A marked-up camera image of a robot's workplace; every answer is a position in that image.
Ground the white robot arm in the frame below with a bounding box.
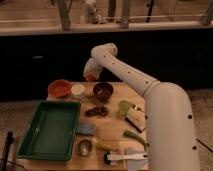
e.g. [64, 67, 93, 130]
[84, 43, 201, 171]

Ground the white paper cup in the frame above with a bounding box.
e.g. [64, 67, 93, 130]
[71, 84, 86, 99]

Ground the small metal cup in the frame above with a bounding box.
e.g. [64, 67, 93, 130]
[77, 139, 93, 156]

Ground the dark maroon bowl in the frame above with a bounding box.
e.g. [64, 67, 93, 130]
[93, 82, 113, 101]

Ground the orange bowl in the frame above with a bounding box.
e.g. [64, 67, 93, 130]
[48, 79, 72, 98]

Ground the bunch of dark grapes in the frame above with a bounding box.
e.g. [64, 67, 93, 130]
[85, 106, 108, 117]

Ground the grey blue sponge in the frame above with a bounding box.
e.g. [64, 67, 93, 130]
[76, 123, 96, 136]

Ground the green chili pepper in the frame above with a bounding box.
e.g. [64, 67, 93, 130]
[123, 130, 147, 151]

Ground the green plastic tray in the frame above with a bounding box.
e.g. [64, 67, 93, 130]
[17, 101, 81, 161]

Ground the white dish brush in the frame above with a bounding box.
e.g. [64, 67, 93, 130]
[104, 153, 148, 165]

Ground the grey folded cloth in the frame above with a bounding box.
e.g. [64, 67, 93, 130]
[125, 147, 147, 171]

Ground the black stand at left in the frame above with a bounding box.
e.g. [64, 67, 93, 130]
[0, 131, 14, 171]

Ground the black cable on floor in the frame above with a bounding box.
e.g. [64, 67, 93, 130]
[196, 138, 213, 154]

